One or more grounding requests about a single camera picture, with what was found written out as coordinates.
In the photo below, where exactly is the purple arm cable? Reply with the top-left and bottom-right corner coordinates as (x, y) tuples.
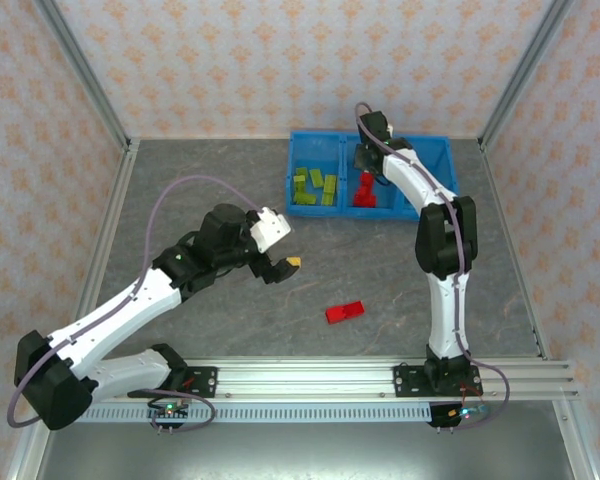
(353, 102), (511, 431)
(7, 174), (264, 432)

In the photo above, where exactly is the aluminium frame leg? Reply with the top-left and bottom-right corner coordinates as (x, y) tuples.
(552, 399), (599, 480)
(7, 399), (56, 480)

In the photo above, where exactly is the aluminium frame post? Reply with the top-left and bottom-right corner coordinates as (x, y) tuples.
(479, 0), (579, 151)
(32, 0), (134, 151)

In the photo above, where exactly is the aluminium side rail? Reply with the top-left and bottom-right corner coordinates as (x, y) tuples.
(77, 139), (141, 361)
(478, 137), (554, 361)

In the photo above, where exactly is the small electronics board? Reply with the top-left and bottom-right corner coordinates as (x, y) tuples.
(427, 401), (489, 429)
(147, 399), (191, 421)

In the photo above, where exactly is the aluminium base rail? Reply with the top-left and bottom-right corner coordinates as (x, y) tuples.
(34, 355), (581, 401)

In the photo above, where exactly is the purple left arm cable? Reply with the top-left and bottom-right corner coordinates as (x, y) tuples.
(7, 174), (264, 432)

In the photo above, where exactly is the grey metal sheet panel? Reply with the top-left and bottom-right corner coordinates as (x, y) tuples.
(29, 422), (581, 480)

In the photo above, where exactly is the white slotted cable duct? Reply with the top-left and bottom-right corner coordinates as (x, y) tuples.
(54, 402), (434, 425)

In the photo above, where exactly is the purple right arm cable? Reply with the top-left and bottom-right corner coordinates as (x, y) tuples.
(353, 102), (511, 431)

